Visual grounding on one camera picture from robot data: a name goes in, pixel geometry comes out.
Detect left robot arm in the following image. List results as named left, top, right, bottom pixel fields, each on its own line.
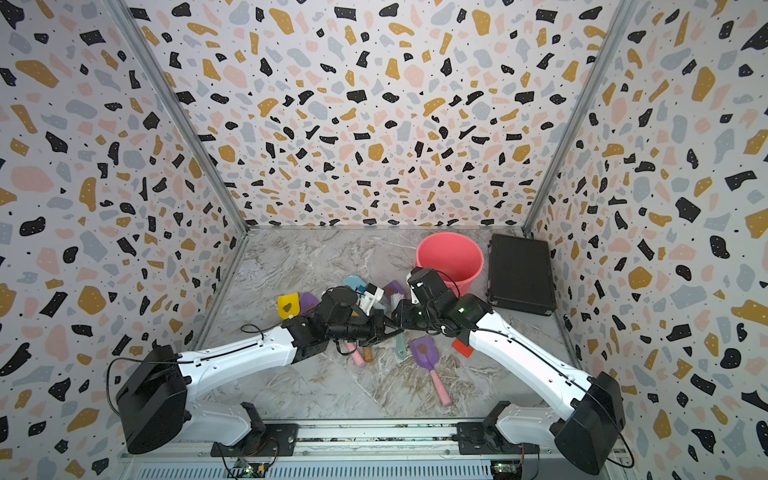
left=116, top=286, right=403, bottom=456

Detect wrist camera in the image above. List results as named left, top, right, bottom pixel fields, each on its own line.
left=358, top=283, right=386, bottom=315
left=406, top=267, right=422, bottom=299

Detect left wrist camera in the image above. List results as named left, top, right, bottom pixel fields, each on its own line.
left=358, top=283, right=386, bottom=315

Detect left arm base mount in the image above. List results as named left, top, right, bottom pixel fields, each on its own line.
left=210, top=423, right=299, bottom=458

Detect pink plastic bucket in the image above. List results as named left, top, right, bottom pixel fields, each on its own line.
left=416, top=232, right=484, bottom=297

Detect light blue trowel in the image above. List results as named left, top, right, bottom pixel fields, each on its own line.
left=342, top=275, right=367, bottom=293

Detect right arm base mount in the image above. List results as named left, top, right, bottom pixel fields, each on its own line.
left=453, top=422, right=540, bottom=455

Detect black case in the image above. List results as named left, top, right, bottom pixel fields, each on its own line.
left=487, top=234, right=556, bottom=316

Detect red block front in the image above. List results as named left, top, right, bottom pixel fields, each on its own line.
left=452, top=339, right=474, bottom=358

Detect purple trowel pink handle back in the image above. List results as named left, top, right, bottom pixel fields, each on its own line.
left=384, top=280, right=408, bottom=299

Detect purple trowel pink handle front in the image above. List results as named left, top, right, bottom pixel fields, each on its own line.
left=409, top=335, right=453, bottom=406

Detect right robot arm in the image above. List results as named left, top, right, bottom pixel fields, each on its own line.
left=393, top=267, right=626, bottom=475

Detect yellow trowel blue handle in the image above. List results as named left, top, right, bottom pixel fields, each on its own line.
left=277, top=293, right=301, bottom=320

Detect purple trowel pink handle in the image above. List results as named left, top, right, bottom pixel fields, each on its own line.
left=299, top=292, right=320, bottom=315
left=384, top=280, right=408, bottom=299
left=345, top=342, right=366, bottom=368
left=409, top=335, right=453, bottom=406

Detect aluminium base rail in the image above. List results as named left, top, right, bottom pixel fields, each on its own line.
left=115, top=419, right=586, bottom=479

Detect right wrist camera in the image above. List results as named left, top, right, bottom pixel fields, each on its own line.
left=406, top=267, right=422, bottom=299

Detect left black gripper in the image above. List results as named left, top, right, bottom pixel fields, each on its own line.
left=327, top=309, right=403, bottom=347

